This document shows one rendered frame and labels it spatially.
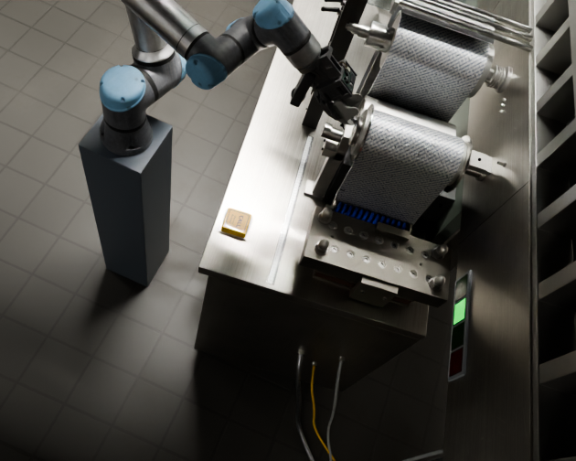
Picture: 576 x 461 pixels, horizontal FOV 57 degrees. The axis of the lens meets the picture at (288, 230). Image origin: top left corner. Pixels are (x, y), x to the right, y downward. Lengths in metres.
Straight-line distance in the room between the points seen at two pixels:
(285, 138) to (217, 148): 1.09
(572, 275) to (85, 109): 2.43
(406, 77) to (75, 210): 1.67
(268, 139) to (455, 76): 0.61
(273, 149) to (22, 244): 1.30
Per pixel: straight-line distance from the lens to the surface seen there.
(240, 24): 1.22
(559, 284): 1.00
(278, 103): 1.81
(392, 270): 1.43
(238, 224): 1.49
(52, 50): 3.20
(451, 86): 1.45
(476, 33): 1.43
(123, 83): 1.49
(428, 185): 1.37
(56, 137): 2.82
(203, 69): 1.12
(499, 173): 1.34
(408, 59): 1.40
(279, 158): 1.67
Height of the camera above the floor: 2.23
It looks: 60 degrees down
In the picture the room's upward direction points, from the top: 24 degrees clockwise
